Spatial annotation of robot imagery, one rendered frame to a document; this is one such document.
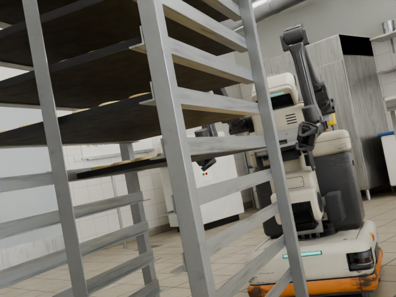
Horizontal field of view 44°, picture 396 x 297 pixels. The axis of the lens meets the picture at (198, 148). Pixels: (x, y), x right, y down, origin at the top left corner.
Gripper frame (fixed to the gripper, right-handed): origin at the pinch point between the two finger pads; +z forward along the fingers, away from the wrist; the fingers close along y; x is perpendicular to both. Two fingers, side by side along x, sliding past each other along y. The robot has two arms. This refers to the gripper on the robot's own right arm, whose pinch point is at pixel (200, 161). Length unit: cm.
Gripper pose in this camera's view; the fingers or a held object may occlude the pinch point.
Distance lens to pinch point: 196.6
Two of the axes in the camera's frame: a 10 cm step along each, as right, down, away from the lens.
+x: -7.6, 6.1, 2.4
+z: -1.4, 2.1, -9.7
